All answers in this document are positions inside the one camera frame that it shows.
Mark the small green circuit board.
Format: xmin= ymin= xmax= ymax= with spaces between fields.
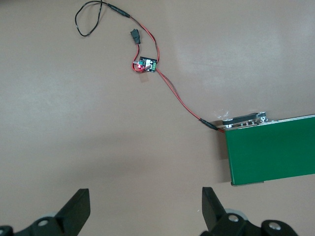
xmin=132 ymin=56 xmax=158 ymax=74

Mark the green conveyor belt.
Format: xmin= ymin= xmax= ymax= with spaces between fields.
xmin=218 ymin=111 xmax=315 ymax=187

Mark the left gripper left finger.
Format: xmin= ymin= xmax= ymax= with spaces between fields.
xmin=0 ymin=188 xmax=91 ymax=236

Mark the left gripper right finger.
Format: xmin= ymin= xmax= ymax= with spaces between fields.
xmin=200 ymin=186 xmax=300 ymax=236

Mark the red conveyor power cable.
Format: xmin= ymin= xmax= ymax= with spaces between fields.
xmin=129 ymin=15 xmax=226 ymax=133

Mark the thin black looped cable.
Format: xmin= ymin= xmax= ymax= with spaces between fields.
xmin=74 ymin=0 xmax=130 ymax=38

